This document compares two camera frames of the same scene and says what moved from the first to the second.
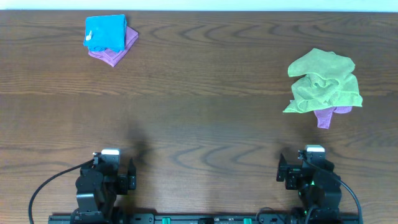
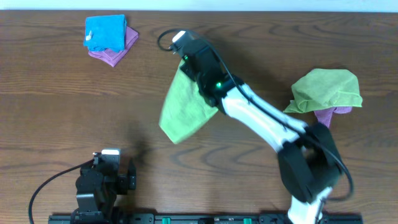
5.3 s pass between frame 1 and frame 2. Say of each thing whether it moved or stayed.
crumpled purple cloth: stayed
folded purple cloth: stayed
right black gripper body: moved
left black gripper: stayed
